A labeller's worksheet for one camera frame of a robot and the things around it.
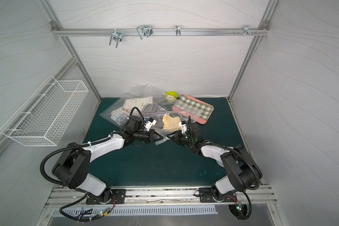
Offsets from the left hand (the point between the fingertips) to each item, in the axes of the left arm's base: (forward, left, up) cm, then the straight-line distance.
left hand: (163, 139), depth 81 cm
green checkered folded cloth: (+32, -28, -11) cm, 44 cm away
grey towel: (+26, +7, -7) cm, 28 cm away
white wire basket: (0, +58, +18) cm, 61 cm away
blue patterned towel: (+25, +35, -10) cm, 44 cm away
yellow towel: (+17, -4, -9) cm, 20 cm away
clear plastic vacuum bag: (+47, +21, -4) cm, 52 cm away
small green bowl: (+44, -3, -8) cm, 45 cm away
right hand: (+3, -2, -1) cm, 4 cm away
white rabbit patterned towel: (+39, +24, -11) cm, 47 cm away
